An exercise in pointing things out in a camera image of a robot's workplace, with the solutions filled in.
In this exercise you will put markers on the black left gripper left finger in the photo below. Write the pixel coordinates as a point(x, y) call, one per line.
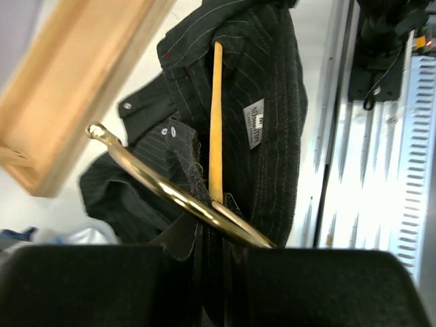
point(178, 239)

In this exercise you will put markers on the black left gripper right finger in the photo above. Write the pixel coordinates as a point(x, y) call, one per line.
point(239, 239)

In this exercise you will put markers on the hanger of black shirt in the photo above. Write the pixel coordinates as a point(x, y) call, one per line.
point(167, 130)

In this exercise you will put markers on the blue plaid shirt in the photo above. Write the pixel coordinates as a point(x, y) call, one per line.
point(25, 235)

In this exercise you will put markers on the black pinstripe shirt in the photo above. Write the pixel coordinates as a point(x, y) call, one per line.
point(197, 284)

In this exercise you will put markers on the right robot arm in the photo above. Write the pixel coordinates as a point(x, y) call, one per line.
point(381, 41)

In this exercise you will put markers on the white plastic laundry basket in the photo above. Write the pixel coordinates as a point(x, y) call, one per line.
point(82, 236)

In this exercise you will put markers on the wooden clothes rack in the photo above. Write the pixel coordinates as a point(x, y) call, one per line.
point(72, 72)

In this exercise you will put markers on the aluminium rail base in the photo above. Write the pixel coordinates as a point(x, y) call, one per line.
point(348, 185)

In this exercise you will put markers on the white slotted cable duct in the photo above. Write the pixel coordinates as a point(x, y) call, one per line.
point(416, 162)

